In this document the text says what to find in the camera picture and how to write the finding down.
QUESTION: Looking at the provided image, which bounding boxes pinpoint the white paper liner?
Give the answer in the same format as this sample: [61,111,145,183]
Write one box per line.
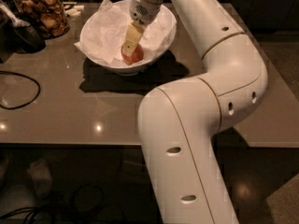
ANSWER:
[74,0,173,69]

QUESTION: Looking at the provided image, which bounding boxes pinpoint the black cable on table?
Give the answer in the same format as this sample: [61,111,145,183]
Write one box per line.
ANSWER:
[0,70,42,111]

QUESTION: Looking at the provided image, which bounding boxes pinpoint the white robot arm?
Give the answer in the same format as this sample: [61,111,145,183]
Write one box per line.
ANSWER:
[130,0,268,224]

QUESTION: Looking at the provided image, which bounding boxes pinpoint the glass jar of dried chips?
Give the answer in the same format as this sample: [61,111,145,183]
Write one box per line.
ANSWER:
[13,0,69,39]

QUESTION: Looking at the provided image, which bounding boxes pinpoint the red apple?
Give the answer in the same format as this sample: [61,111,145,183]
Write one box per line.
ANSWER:
[121,44,144,65]

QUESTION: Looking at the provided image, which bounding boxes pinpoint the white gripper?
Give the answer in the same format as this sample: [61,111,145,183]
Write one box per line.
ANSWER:
[121,0,163,57]

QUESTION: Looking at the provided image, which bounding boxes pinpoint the black appliance with white handle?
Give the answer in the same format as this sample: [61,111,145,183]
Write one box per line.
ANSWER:
[0,0,46,53]

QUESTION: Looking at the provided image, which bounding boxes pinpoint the small white items behind jar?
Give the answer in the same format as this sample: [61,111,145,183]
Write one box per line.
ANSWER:
[64,3,84,17]

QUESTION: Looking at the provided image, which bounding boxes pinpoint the black cables under table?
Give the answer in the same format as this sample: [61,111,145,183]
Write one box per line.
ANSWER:
[0,206,41,224]

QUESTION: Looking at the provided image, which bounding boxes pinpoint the white bowl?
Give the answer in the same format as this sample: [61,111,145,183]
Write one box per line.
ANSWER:
[79,0,178,77]

